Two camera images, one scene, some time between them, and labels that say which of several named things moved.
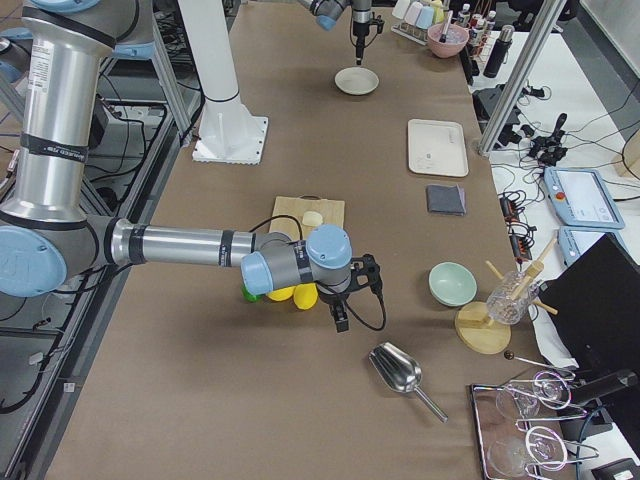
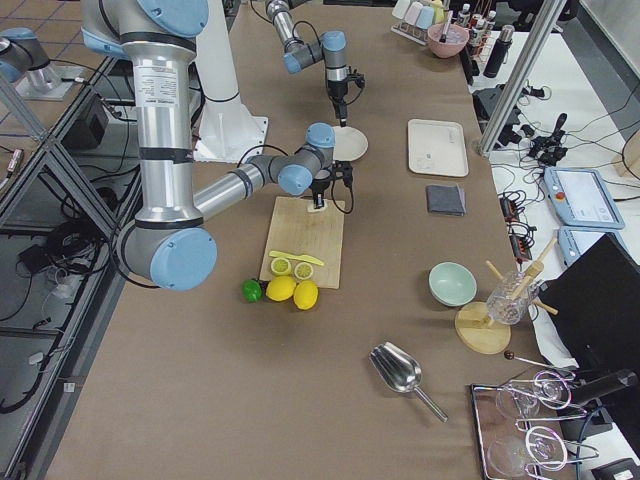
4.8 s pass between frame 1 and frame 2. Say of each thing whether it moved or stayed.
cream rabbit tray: stayed
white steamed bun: moved
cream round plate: moved
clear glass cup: stayed
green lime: stayed
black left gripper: moved
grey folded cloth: stayed
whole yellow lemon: stayed
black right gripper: moved
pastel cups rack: stayed
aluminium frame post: stayed
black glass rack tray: stayed
